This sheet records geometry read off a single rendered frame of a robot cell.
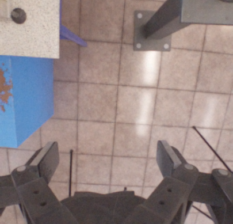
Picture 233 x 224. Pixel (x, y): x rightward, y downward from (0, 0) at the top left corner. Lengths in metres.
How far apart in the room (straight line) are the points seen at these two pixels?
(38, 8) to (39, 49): 0.14
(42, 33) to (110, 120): 0.99
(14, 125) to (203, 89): 1.43
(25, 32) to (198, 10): 0.58
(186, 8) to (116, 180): 1.58
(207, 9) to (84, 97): 1.13
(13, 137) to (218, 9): 1.02
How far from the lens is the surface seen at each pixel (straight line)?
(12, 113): 0.98
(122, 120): 1.49
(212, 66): 1.64
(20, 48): 0.74
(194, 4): 0.55
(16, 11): 0.74
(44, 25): 0.71
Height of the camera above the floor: 1.41
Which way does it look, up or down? 75 degrees down
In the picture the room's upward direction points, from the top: 175 degrees clockwise
